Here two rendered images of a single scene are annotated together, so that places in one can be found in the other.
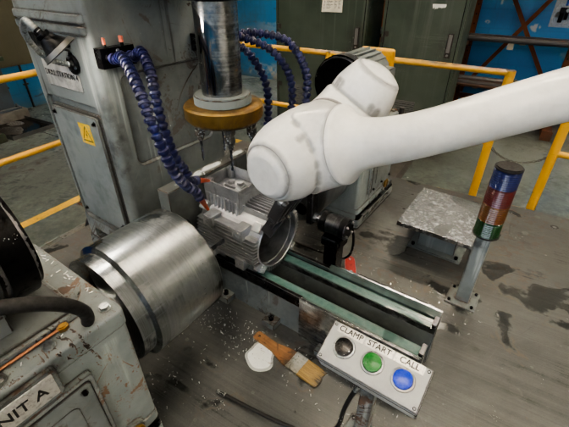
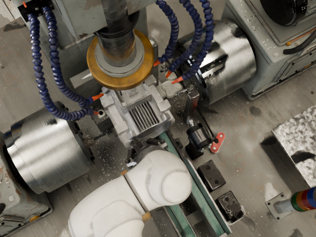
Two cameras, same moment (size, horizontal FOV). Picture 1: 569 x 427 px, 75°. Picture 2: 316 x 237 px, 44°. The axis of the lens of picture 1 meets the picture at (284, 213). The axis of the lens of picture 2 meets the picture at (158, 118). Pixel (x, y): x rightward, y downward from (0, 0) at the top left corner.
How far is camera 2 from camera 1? 0.86 m
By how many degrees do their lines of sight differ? 42
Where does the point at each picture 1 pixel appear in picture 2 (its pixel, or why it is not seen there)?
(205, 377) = (83, 187)
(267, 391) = not seen: hidden behind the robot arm
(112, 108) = not seen: hidden behind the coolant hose
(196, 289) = (72, 175)
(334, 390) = (150, 230)
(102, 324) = (9, 208)
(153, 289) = (43, 178)
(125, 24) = not seen: outside the picture
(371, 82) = (161, 199)
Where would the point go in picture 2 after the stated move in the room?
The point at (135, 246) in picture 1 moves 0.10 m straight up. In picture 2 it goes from (36, 150) to (25, 143)
